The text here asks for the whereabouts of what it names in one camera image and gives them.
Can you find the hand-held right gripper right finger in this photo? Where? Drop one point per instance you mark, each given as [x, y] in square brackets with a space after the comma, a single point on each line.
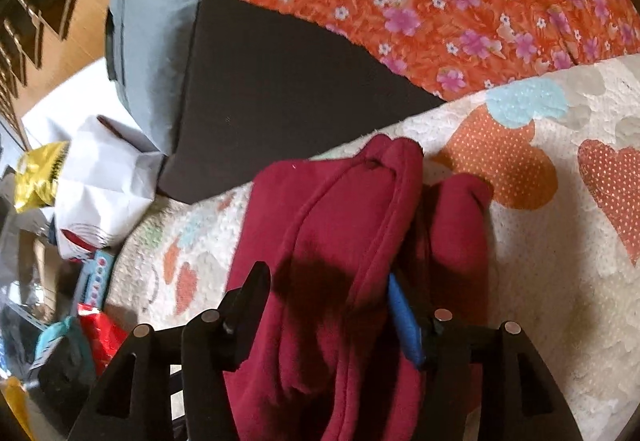
[405, 321]

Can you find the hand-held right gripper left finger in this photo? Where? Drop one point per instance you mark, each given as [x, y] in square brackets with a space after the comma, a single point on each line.
[240, 316]

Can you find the maroon sweater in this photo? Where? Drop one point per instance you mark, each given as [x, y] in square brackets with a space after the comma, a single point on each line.
[325, 231]

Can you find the red glossy bag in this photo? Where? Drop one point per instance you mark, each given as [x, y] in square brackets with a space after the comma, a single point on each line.
[102, 336]

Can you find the blue box with coloured shapes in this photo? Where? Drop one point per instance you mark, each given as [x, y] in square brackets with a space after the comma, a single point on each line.
[97, 276]

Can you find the quilted heart-print mat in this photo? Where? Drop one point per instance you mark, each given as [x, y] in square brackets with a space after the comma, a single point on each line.
[550, 271]

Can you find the teal packet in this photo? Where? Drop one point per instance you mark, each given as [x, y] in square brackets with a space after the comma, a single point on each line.
[57, 341]

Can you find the white printed paper bag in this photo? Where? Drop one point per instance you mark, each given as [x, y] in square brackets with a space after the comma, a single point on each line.
[105, 181]

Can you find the dark brown mat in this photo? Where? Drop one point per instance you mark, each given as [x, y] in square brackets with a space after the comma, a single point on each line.
[275, 96]

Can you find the yellow snack packet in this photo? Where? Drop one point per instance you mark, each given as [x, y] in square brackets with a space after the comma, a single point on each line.
[42, 176]

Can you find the grey cushion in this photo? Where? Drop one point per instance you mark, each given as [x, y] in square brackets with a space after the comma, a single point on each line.
[150, 46]

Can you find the wooden cabinet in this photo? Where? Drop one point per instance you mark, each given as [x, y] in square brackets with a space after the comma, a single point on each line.
[90, 21]

